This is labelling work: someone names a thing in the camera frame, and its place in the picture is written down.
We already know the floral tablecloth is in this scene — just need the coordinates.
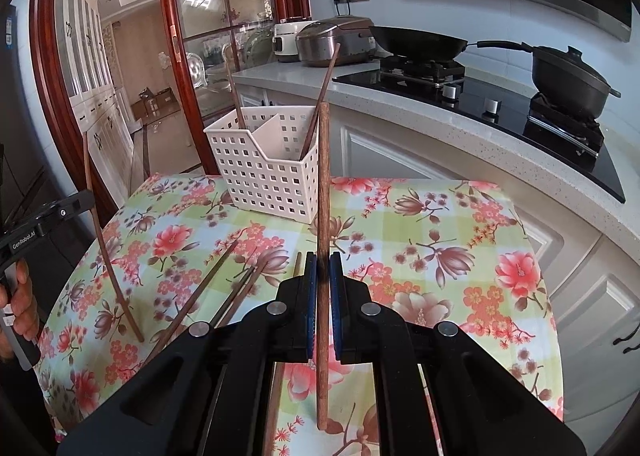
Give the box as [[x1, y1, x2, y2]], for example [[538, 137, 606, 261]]
[[30, 173, 566, 456]]

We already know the cardboard box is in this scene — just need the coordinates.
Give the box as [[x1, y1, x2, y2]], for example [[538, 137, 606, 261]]
[[131, 86, 180, 122]]

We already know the white display cabinet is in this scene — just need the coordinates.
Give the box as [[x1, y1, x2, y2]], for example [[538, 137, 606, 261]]
[[55, 0, 136, 177]]

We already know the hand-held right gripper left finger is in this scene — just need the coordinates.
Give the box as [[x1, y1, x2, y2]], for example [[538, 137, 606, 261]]
[[56, 252, 319, 456]]

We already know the black lidded pot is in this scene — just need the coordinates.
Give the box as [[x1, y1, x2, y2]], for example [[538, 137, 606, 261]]
[[530, 43, 622, 119]]

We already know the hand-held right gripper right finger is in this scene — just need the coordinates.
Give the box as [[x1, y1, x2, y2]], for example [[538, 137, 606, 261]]
[[329, 253, 587, 456]]

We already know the brown metallic rice cooker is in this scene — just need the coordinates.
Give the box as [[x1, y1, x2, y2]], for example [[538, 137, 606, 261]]
[[295, 15, 383, 68]]

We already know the white rice cooker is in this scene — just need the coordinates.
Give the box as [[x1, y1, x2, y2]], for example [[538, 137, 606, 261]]
[[272, 18, 316, 63]]

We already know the white ornate dining chair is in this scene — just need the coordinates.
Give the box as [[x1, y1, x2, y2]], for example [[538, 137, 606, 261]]
[[186, 52, 208, 89]]

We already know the person's left hand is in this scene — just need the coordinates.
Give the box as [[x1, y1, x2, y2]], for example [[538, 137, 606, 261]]
[[0, 258, 33, 362]]

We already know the white perforated plastic basket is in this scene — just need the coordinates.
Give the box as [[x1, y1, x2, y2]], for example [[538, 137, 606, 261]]
[[204, 106, 321, 224]]

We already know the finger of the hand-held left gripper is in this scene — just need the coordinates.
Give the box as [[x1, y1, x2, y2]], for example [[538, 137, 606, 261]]
[[64, 189, 96, 218]]

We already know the red framed glass door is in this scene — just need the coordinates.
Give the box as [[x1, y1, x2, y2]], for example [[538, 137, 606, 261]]
[[30, 0, 311, 227]]

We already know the black wok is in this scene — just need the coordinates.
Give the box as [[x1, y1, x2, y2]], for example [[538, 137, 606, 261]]
[[369, 25, 536, 62]]

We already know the black glass gas stove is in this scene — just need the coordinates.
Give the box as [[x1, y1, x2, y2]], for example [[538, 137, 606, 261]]
[[332, 58, 627, 203]]

